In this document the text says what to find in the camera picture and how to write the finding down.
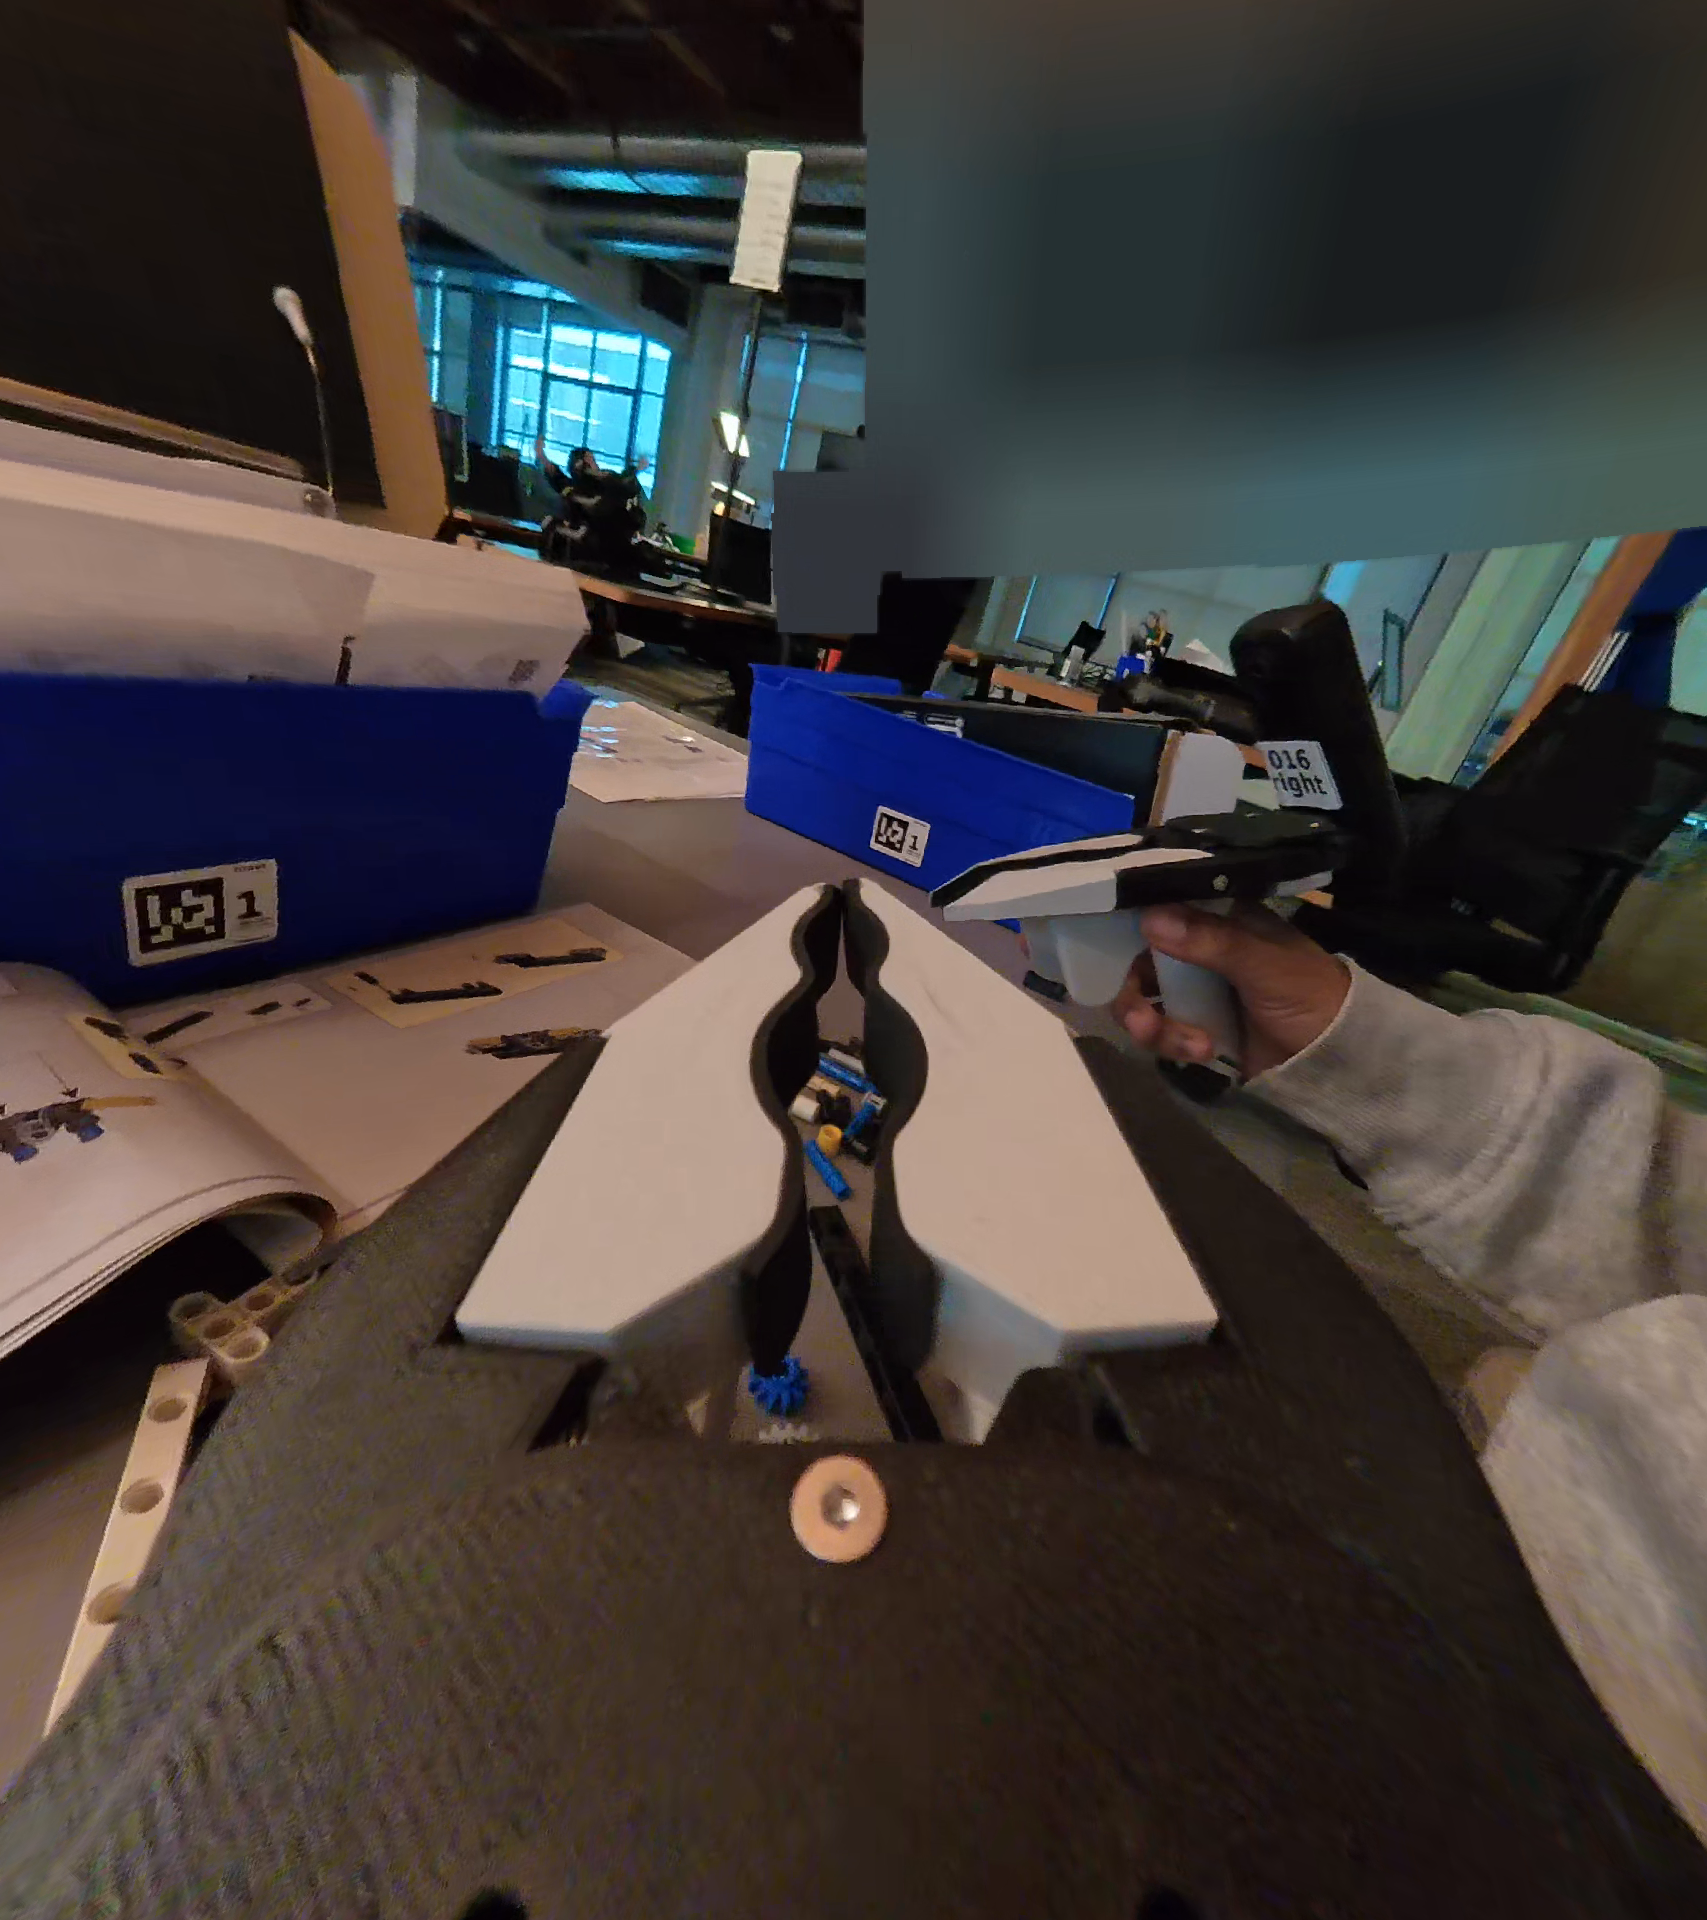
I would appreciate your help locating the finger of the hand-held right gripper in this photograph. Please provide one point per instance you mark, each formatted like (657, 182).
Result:
(1049, 896)
(1095, 861)

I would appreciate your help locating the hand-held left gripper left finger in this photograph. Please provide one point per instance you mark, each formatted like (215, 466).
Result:
(645, 1200)

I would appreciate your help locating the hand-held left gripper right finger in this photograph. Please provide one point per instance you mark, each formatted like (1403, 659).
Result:
(1049, 1200)

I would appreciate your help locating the cluster of small lego pins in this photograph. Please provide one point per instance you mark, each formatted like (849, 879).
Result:
(839, 1110)

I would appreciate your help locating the person's right forearm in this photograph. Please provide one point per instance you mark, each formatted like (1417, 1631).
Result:
(1514, 1141)

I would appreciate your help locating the blue lego gear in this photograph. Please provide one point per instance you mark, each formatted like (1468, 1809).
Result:
(779, 1382)

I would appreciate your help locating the open lego instruction booklet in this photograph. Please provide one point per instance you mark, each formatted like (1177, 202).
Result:
(119, 1171)

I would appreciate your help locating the person's right hand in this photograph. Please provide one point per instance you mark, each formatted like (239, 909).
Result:
(1275, 975)

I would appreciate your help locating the blue plastic bin with box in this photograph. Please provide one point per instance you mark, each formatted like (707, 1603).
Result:
(855, 765)

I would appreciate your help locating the black mesh office chair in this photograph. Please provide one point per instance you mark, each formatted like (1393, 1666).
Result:
(1544, 840)

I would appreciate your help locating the white printed paper sheet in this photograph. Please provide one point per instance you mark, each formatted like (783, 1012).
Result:
(651, 750)

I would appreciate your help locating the blue plastic bin with papers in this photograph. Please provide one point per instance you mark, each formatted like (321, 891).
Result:
(343, 811)

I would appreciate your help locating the wooden table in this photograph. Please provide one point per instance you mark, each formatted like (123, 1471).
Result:
(645, 593)

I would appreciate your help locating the white perforated technic beam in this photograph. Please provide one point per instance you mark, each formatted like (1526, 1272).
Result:
(141, 1500)

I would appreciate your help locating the white hanging ceiling panel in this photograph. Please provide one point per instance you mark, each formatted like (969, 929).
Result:
(767, 223)

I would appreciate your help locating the person's grey sweatshirt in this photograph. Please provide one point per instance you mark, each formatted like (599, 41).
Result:
(1678, 1574)

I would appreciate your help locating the stack of white papers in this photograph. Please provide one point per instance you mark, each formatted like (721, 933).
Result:
(193, 555)

